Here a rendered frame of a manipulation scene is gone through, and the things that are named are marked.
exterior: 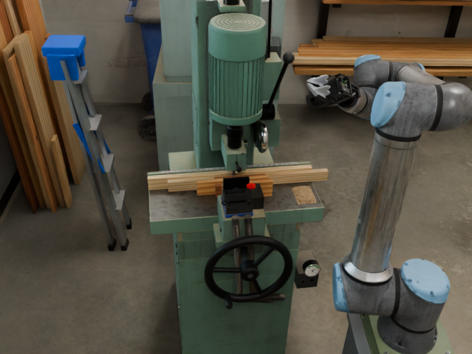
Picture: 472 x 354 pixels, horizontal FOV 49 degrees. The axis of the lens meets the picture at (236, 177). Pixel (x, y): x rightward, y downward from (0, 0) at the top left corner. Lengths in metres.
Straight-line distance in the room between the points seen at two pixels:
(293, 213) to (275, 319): 0.55
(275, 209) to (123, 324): 1.14
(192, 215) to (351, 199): 1.81
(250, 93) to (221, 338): 1.06
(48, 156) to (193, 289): 1.48
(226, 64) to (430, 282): 0.88
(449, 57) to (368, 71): 2.21
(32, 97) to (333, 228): 1.84
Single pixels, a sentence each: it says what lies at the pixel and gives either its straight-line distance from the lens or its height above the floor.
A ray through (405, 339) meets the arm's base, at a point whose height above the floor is 0.68.
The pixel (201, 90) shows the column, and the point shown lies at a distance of 1.88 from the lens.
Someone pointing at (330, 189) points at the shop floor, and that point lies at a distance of 3.46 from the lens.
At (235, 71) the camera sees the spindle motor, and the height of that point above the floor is 1.38.
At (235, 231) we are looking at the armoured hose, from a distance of 1.66.
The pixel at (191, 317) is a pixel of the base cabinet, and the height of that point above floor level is 0.40.
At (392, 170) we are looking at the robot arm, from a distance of 1.40.
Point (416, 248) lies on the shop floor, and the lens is 3.17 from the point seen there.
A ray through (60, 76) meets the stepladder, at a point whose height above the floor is 1.03.
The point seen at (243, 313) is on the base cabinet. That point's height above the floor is 0.39.
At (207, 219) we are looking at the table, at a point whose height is 0.89.
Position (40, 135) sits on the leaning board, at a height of 0.51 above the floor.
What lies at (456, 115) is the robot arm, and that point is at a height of 1.43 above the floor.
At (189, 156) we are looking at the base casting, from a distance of 2.23.
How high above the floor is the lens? 2.02
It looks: 35 degrees down
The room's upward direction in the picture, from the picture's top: 2 degrees clockwise
